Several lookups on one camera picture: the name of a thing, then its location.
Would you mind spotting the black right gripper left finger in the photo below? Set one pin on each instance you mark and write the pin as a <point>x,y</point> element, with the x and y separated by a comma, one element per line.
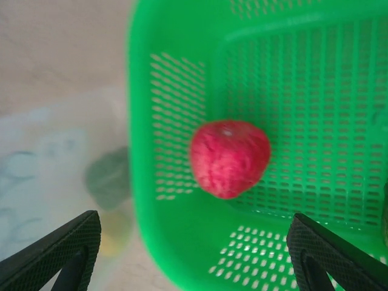
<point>54,260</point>

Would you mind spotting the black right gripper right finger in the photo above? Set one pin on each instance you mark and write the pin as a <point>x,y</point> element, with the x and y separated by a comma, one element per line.
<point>321,257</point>

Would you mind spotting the yellow toy fruit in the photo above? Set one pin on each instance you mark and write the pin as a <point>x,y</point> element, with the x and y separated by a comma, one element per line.
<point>113,239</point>

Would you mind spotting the green toy bell pepper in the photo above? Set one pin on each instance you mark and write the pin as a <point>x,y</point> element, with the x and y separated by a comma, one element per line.
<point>109,179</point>

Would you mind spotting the clear zip-top bag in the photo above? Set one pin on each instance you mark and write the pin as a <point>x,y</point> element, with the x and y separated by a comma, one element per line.
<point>45,151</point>

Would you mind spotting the red toy apple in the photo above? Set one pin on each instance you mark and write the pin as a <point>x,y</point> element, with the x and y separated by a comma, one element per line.
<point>230,160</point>

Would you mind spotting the green plastic basket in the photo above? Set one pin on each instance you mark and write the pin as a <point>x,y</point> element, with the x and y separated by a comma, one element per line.
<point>303,106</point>

